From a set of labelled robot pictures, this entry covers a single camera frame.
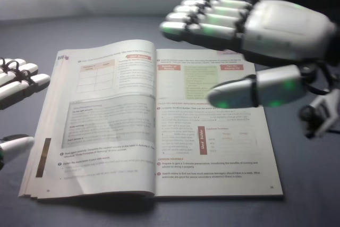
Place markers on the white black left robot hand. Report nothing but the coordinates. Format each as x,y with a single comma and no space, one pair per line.
18,83

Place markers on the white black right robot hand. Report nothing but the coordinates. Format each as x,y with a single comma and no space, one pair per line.
281,30

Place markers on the open printed textbook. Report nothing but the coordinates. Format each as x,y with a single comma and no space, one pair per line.
119,131

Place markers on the grey table cloth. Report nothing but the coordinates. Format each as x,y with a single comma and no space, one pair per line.
305,184

